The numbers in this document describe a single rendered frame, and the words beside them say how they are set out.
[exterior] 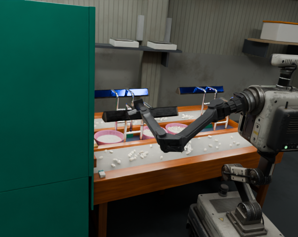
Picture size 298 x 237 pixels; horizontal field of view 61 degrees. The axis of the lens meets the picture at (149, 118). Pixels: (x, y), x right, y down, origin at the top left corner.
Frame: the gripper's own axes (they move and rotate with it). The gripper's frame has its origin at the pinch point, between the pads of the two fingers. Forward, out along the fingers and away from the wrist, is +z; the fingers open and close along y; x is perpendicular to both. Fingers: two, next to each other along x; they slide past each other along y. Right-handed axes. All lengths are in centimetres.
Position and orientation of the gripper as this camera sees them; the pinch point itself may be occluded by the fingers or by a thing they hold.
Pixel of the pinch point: (136, 102)
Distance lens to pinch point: 183.7
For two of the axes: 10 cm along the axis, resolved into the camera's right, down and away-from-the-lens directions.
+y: 2.4, 8.7, 4.3
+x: 9.3, -3.3, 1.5
